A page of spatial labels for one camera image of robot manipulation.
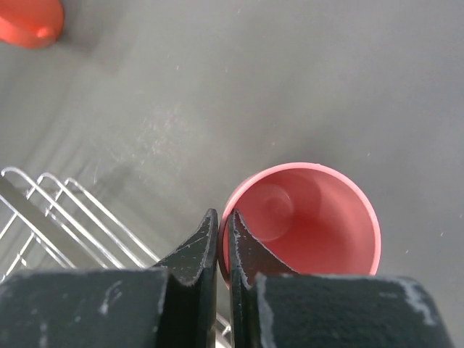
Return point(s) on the orange mug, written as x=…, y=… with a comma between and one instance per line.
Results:
x=31, y=24

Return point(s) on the pink plastic cup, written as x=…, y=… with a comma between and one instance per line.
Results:
x=311, y=217

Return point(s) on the wire dish rack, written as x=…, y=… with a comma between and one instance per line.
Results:
x=49, y=224

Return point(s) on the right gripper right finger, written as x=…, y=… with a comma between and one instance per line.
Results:
x=273, y=306

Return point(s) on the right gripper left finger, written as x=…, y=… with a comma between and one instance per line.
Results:
x=170, y=304

